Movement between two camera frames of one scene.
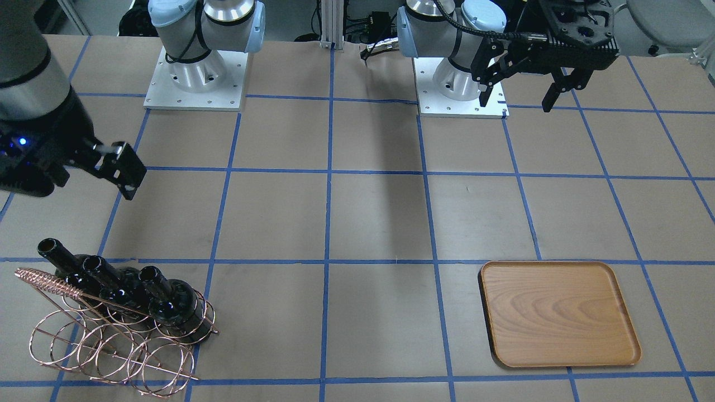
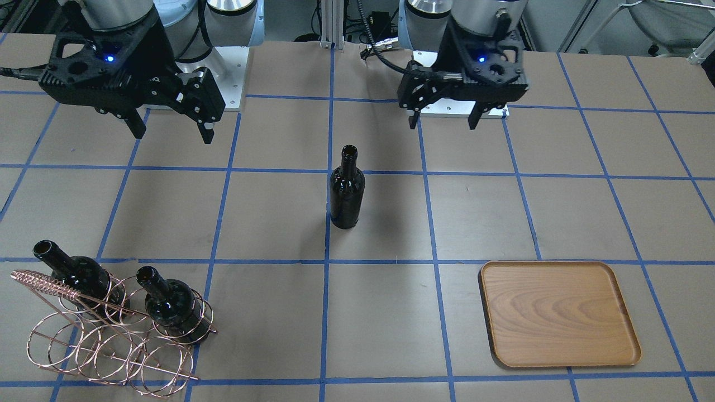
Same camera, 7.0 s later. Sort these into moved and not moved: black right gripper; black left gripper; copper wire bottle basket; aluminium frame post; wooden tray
Moved: black left gripper; black right gripper
Not moved: wooden tray; copper wire bottle basket; aluminium frame post
